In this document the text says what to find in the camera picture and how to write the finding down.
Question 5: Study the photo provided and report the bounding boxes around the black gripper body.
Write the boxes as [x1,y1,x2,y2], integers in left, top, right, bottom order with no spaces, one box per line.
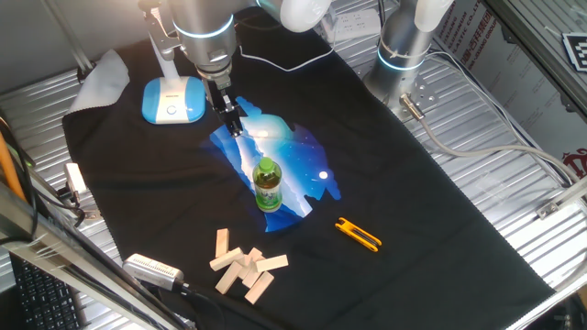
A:
[204,73,240,116]

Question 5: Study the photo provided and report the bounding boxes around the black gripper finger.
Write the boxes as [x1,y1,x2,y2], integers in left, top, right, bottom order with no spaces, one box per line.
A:
[231,105,245,137]
[220,109,238,138]

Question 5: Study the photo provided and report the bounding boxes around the blue and white plate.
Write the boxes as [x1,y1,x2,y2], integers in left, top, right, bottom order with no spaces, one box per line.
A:
[140,45,207,126]

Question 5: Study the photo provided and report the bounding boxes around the green tea bottle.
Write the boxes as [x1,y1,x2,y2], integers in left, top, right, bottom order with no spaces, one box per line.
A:
[251,156,283,214]

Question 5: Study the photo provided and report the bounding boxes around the wooden block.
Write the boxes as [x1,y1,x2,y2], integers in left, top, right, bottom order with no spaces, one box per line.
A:
[244,270,275,305]
[215,260,243,295]
[215,227,230,259]
[255,254,290,273]
[209,247,245,272]
[241,263,263,289]
[238,247,263,267]

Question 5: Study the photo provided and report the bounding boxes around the white cloth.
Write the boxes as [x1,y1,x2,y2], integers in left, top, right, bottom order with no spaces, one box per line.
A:
[68,49,131,116]

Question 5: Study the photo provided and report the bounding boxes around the white power strip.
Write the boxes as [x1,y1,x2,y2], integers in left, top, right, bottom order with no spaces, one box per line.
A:
[320,6,382,43]

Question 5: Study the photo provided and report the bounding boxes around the yellow black folding tool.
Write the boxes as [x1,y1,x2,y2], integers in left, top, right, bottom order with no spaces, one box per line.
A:
[334,216,382,253]

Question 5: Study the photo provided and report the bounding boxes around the black cloth with blue print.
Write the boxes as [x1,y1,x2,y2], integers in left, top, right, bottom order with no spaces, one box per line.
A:
[61,8,556,330]

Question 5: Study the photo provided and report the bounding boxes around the orange pole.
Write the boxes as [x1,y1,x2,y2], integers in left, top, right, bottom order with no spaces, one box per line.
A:
[0,132,27,203]

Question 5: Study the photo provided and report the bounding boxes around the black keyboard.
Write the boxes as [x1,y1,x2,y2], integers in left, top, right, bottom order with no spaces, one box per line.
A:
[9,254,86,330]

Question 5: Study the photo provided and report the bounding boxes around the cardboard box with red print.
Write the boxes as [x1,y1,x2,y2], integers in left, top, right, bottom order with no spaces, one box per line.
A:
[433,0,587,180]

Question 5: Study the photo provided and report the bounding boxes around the black white marker tag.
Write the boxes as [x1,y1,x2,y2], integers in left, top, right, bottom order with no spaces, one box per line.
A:
[561,31,587,73]

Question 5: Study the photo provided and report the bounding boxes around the white lamp power cable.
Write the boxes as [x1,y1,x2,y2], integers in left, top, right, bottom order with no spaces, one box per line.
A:
[236,17,338,73]

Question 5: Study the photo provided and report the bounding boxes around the aluminium frame post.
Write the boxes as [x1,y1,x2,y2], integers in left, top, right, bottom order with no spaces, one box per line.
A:
[40,0,96,77]

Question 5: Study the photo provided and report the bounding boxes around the silver depth camera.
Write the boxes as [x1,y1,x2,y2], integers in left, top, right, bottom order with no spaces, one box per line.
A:
[122,253,185,292]

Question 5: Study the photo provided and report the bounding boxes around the metal camera clamp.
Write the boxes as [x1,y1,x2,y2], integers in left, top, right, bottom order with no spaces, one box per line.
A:
[57,185,100,222]

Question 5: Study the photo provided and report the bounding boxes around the aluminium frame beam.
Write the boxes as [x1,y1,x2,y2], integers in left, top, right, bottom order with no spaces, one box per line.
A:
[0,182,194,330]

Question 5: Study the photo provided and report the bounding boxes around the thick grey robot cable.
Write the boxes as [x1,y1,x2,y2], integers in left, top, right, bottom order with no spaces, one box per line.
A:
[398,93,587,184]

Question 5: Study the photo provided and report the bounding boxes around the thin white cable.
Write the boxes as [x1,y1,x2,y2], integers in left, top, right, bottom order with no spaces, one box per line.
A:
[426,49,572,184]

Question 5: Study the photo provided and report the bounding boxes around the metal corner bracket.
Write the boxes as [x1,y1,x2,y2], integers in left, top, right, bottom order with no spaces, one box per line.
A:
[536,176,587,220]

